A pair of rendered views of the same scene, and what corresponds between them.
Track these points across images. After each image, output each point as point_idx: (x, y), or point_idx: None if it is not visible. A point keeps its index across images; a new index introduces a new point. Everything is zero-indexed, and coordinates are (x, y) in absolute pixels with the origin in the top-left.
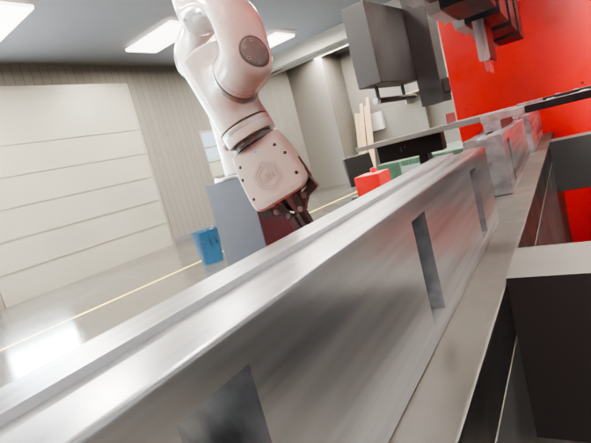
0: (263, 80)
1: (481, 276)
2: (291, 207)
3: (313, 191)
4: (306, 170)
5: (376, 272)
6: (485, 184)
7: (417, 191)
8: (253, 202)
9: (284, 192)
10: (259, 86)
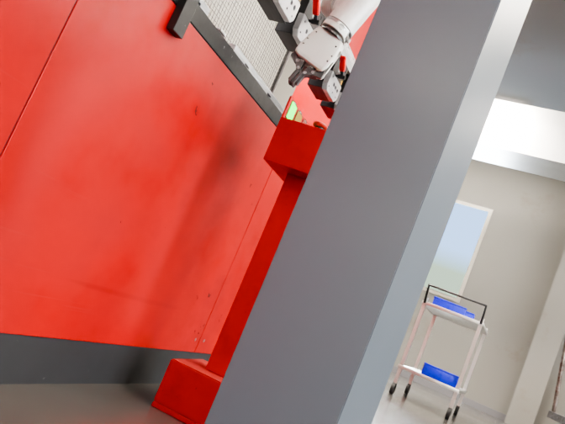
0: (323, 14)
1: None
2: (305, 69)
3: (293, 59)
4: (299, 45)
5: None
6: None
7: None
8: (325, 71)
9: (307, 64)
10: (325, 15)
